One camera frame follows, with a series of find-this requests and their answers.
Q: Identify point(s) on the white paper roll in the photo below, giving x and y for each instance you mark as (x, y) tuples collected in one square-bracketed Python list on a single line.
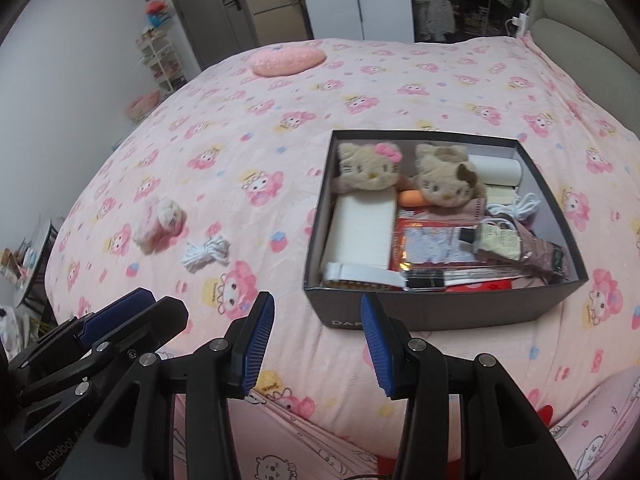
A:
[(495, 170)]

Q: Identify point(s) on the pale yellow small box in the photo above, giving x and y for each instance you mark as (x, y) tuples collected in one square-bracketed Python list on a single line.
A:
[(500, 195)]

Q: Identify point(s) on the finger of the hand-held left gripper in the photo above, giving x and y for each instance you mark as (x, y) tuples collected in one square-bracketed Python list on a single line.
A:
[(117, 310), (160, 322)]

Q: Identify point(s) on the pink basket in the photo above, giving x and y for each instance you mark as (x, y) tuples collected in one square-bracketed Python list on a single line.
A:
[(142, 107)]

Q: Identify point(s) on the white charger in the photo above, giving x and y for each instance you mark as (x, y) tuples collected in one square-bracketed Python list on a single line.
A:
[(520, 22)]

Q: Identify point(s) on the white rectangular box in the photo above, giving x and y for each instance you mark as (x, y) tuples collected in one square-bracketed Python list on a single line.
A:
[(360, 230)]

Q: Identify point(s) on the beige cat plush pink bow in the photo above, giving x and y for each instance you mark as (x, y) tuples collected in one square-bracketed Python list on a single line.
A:
[(367, 167)]

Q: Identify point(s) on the red booklet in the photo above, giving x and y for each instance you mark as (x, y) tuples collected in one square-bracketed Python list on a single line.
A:
[(480, 286)]

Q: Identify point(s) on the dark grey cardboard box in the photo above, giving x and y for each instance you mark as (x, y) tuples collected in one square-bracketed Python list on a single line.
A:
[(450, 310)]

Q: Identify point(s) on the beige padded headboard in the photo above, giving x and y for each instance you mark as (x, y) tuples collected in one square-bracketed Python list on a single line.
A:
[(585, 45)]

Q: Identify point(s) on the red packet white label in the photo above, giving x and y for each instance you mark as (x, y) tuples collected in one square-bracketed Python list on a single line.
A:
[(400, 252)]

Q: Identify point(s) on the white plastic bag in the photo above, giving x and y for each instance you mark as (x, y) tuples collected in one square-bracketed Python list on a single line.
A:
[(12, 330)]

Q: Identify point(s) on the white shelf rack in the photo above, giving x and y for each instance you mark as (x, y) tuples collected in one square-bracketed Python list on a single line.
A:
[(162, 60)]

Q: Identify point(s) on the beige cat plush brown bow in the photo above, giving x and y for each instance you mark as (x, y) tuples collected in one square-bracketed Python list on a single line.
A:
[(442, 180)]

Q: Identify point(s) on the orange capsule-shaped item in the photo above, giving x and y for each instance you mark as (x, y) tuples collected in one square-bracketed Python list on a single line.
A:
[(412, 197)]

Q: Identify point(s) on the red and blue toy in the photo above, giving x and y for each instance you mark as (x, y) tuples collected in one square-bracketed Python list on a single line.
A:
[(156, 12)]

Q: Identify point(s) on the pink fluffy pillow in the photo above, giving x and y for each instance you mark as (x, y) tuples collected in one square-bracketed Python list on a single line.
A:
[(285, 60)]

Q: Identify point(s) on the pink and white cat plush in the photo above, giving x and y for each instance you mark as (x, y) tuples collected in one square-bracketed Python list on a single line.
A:
[(160, 220)]

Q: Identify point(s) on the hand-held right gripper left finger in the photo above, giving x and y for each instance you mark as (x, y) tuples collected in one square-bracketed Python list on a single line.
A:
[(252, 345)]

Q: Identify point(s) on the brown foil packet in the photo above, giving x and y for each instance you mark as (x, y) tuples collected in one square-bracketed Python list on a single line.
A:
[(542, 255)]

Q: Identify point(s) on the small black device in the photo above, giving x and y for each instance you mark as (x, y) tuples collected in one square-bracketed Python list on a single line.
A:
[(425, 281)]

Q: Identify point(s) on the cluttered bedside table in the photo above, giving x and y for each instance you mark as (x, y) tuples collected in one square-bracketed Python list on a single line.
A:
[(30, 265)]

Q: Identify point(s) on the grey door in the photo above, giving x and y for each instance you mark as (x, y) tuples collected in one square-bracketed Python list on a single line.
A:
[(205, 10)]

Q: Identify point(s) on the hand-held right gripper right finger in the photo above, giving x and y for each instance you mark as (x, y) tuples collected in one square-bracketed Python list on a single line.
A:
[(377, 345)]

